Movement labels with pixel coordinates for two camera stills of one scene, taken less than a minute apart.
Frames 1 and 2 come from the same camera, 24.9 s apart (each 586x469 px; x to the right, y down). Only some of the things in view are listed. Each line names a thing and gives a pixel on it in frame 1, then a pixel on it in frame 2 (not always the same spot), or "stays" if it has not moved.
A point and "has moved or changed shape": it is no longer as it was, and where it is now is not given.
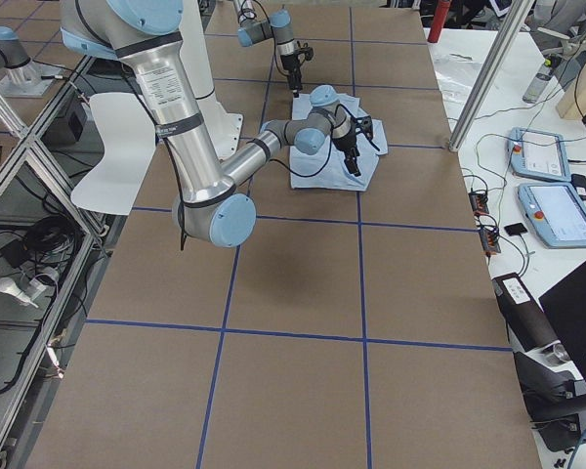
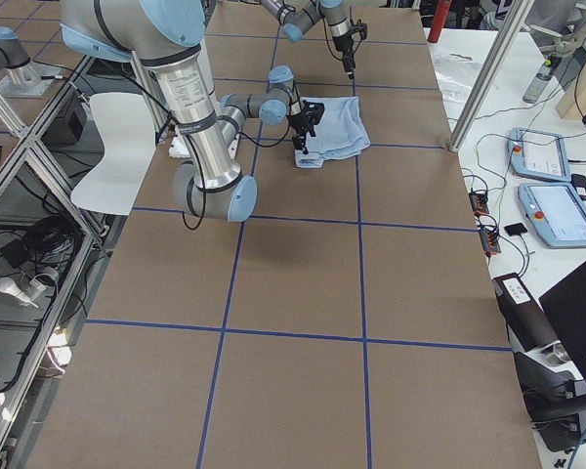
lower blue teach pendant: [558, 215] stays
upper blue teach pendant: [538, 154] stays
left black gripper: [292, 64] → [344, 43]
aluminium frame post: [510, 26] stays
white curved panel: [129, 138] stays
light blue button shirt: [328, 168] has moved or changed shape
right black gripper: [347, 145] → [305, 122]
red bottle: [439, 16] stays
